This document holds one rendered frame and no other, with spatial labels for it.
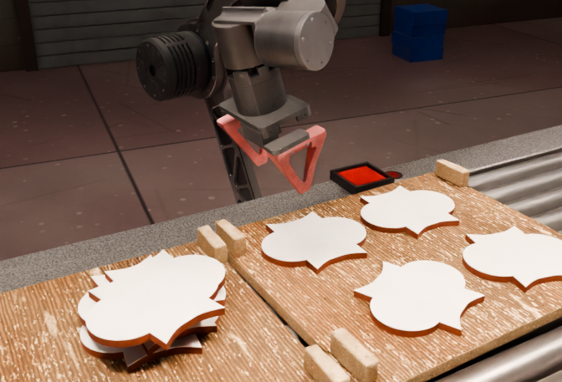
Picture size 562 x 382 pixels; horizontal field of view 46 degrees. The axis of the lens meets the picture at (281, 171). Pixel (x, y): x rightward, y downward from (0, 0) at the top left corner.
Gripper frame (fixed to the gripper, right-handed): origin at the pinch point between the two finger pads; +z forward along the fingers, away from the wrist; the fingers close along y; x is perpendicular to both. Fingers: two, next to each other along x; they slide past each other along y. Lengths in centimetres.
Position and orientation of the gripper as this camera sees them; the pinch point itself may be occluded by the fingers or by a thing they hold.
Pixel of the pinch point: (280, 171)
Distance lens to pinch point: 78.4
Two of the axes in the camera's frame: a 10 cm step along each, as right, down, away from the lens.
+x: 8.2, -4.5, 3.6
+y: 5.2, 3.4, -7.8
